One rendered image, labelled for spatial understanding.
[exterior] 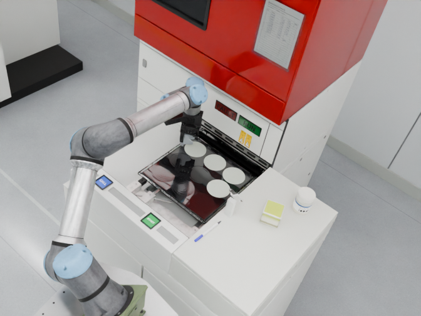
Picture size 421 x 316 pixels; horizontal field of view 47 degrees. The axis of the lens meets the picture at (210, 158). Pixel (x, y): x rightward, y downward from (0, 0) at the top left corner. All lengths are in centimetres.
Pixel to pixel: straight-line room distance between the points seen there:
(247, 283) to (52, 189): 179
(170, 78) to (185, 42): 29
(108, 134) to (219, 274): 61
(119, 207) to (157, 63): 76
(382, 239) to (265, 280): 174
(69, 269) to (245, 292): 59
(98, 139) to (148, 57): 80
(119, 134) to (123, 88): 236
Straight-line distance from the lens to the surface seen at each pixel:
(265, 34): 175
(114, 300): 159
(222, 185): 205
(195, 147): 218
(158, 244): 177
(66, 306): 180
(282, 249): 183
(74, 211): 168
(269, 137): 201
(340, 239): 324
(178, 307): 197
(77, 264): 153
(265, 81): 183
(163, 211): 195
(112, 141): 160
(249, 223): 186
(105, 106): 376
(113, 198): 188
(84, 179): 169
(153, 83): 236
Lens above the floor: 241
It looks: 45 degrees down
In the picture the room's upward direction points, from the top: 12 degrees clockwise
